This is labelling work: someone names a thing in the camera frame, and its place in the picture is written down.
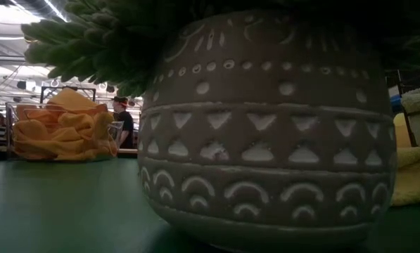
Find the clear plastic bin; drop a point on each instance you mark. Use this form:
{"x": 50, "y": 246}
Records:
{"x": 116, "y": 133}

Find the grey-green artificial succulent plant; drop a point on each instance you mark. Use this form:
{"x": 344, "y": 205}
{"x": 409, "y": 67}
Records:
{"x": 107, "y": 42}

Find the grey patterned ceramic pot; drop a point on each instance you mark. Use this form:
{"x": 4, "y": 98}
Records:
{"x": 266, "y": 140}

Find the orange microfiber towel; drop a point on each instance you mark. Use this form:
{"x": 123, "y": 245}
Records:
{"x": 72, "y": 100}
{"x": 55, "y": 147}

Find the yellow microfiber towel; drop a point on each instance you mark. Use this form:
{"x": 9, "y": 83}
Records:
{"x": 413, "y": 182}

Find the yellow plastic bin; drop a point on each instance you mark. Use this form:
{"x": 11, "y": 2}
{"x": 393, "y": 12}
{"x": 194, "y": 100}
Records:
{"x": 401, "y": 133}

